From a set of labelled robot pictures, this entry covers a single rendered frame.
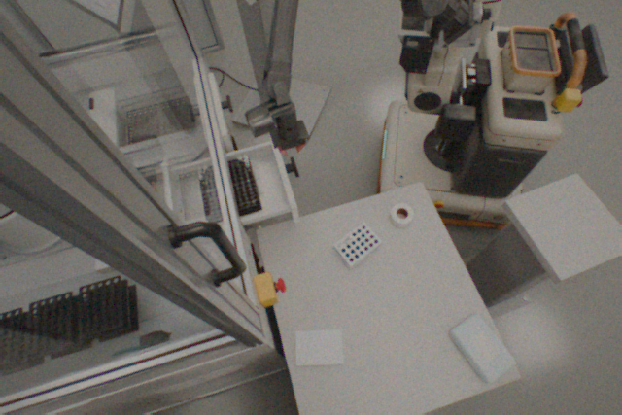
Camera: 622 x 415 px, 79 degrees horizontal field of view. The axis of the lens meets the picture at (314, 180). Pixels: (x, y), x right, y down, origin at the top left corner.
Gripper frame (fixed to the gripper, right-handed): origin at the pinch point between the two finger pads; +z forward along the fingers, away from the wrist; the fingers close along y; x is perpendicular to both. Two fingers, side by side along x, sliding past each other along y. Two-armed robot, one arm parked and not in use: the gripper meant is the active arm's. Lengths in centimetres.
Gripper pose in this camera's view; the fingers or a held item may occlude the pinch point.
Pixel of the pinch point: (292, 151)
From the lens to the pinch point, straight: 114.6
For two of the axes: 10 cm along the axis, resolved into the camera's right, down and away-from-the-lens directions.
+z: 0.5, 5.0, 8.7
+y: -9.5, 2.9, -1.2
